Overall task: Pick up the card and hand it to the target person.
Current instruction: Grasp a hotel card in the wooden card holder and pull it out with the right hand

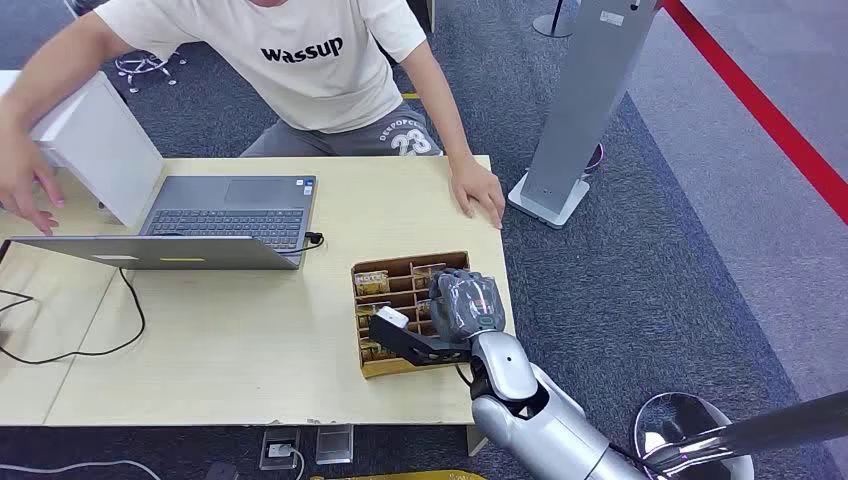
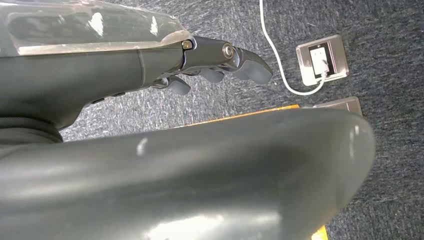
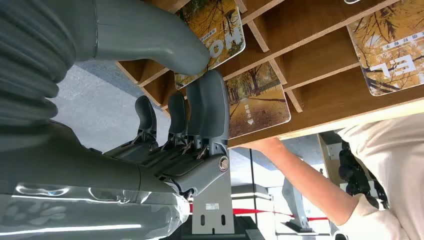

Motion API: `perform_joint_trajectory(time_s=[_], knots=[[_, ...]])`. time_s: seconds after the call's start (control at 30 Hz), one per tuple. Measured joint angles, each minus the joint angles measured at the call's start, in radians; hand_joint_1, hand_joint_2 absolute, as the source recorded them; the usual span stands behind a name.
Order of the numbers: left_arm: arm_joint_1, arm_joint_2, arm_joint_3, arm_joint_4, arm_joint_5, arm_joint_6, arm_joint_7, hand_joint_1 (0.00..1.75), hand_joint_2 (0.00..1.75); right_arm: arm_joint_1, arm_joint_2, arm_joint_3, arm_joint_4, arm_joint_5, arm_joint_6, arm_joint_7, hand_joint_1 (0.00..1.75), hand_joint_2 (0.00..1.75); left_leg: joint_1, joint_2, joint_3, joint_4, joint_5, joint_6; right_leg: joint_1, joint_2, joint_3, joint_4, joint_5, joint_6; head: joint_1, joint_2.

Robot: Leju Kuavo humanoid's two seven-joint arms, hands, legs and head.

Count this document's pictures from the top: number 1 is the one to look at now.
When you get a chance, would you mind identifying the white charger cable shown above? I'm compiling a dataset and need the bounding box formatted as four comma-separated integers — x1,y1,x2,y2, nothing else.
267,443,307,480

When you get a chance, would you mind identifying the person's right hand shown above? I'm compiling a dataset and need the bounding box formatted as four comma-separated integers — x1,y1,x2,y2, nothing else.
0,127,66,237

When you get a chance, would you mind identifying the black laptop power cable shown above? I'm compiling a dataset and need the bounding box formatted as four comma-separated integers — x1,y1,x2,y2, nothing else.
0,231,327,367

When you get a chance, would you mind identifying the round stanchion base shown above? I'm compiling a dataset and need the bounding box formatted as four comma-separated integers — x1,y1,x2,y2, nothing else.
532,0,582,40

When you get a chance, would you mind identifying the dark metal pole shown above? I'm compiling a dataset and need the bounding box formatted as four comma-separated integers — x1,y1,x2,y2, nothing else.
641,389,848,473

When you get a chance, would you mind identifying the grey open laptop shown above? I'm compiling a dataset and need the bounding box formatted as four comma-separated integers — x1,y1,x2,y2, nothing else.
9,174,319,272

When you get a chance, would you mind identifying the person's left hand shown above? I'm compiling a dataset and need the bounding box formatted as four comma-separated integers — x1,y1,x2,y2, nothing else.
449,157,507,231

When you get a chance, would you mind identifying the person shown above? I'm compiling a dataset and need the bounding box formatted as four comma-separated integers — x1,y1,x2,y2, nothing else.
0,0,508,237

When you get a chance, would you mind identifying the closed floor socket box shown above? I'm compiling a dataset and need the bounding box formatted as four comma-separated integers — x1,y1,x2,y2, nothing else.
314,423,355,466

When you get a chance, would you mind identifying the yellow strip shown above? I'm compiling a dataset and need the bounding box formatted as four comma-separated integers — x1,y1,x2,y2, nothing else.
309,469,490,480

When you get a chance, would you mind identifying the white box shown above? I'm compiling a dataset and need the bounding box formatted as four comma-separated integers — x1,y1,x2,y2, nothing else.
0,70,166,229

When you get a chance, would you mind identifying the pale wrist camera on black bracket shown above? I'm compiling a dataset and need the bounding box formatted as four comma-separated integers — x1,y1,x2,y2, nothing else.
368,305,473,368

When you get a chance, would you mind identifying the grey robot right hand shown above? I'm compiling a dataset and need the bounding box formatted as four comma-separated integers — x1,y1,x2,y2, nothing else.
428,267,507,345

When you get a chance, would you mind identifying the grey kiosk stand pillar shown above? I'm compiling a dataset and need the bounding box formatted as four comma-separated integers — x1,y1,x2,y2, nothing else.
507,0,664,231

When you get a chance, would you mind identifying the floor socket box with plug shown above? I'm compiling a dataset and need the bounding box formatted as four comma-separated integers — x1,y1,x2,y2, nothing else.
258,427,303,472

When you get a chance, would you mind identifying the cardboard card organizer box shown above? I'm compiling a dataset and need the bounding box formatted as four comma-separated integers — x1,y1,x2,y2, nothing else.
350,250,497,381

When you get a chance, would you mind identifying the chrome chair base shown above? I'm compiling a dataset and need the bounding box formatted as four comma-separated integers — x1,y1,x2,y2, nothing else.
114,50,188,95

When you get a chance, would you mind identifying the table leg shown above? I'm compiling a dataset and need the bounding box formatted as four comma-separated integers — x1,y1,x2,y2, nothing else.
464,423,490,459

